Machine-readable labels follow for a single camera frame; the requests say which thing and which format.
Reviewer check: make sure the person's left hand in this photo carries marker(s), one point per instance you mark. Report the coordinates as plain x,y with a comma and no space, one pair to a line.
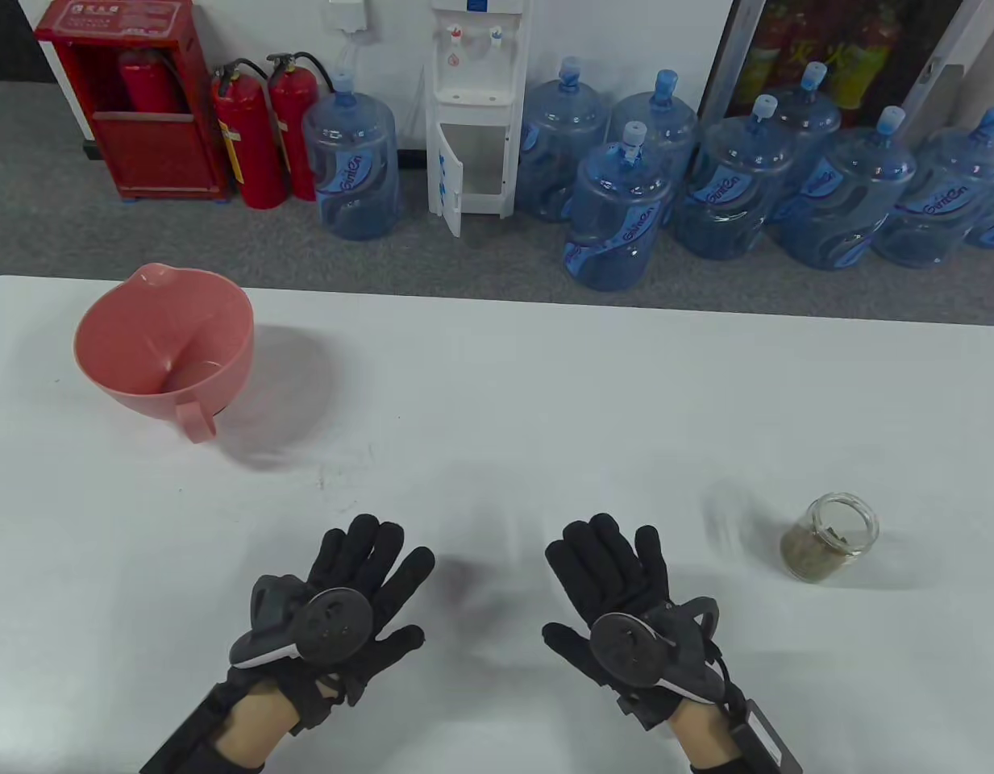
376,564

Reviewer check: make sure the person's right hand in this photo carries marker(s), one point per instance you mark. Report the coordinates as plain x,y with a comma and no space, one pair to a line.
617,564

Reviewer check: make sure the pile of greenish raisins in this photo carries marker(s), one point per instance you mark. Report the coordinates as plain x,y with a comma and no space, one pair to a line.
807,556

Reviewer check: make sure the clear glass storage jar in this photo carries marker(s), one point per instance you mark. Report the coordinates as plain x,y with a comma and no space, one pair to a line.
855,516

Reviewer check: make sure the person's right forearm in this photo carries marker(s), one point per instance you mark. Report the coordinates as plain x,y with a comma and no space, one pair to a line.
706,746

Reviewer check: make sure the person's left forearm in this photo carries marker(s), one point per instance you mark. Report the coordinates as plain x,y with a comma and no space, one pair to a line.
251,730

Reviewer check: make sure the gray round tracking controller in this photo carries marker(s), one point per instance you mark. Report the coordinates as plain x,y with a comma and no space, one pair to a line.
634,645
331,625

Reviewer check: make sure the row of blue water jugs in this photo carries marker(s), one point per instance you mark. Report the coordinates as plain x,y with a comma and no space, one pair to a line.
617,226

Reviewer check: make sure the blue water jug with tube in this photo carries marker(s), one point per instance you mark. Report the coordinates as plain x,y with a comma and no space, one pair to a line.
351,161

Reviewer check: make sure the red fire extinguisher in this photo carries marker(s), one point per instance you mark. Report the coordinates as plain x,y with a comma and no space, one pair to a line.
295,105
251,145
146,81

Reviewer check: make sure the red fire extinguisher cabinet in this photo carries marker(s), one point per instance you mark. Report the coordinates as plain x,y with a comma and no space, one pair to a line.
158,153

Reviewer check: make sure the white water dispenser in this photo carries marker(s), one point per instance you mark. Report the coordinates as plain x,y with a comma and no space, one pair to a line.
472,81

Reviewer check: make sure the metal framed glass door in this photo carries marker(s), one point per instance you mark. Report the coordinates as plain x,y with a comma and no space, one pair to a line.
827,48

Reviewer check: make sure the white wall pump box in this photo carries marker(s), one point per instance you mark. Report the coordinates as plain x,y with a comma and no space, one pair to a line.
351,14

